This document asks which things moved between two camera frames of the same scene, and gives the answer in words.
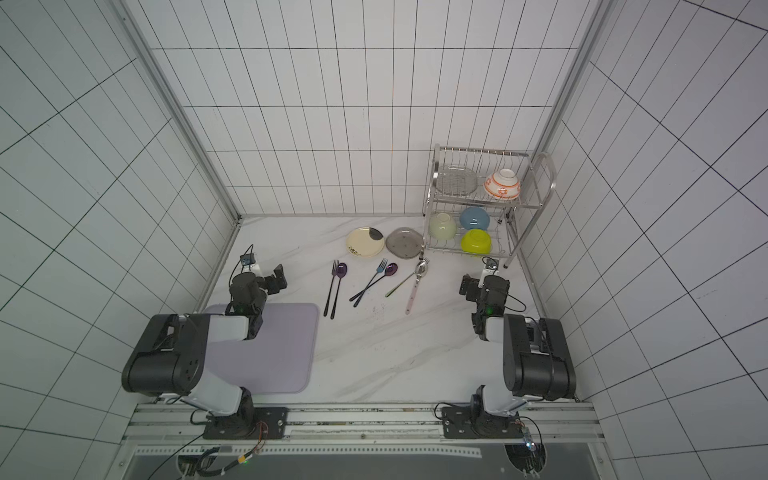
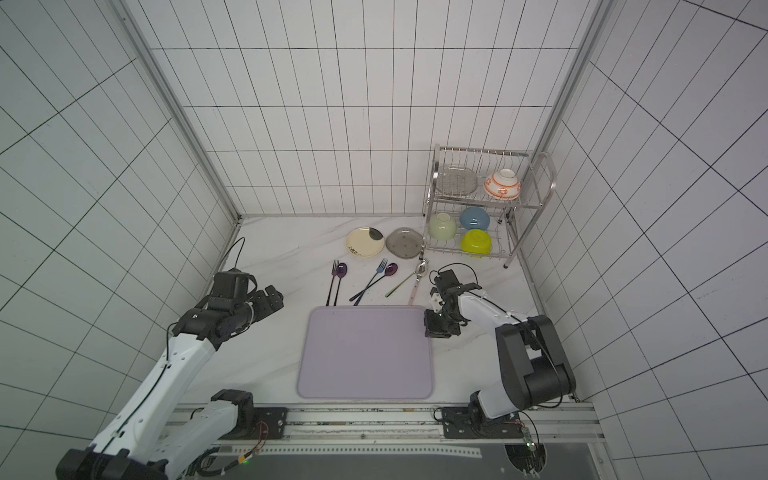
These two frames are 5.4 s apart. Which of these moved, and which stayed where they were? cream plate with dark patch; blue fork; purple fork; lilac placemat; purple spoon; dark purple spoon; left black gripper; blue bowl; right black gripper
Moved: lilac placemat; right black gripper; left black gripper
Stayed: cream plate with dark patch; purple fork; dark purple spoon; blue fork; purple spoon; blue bowl
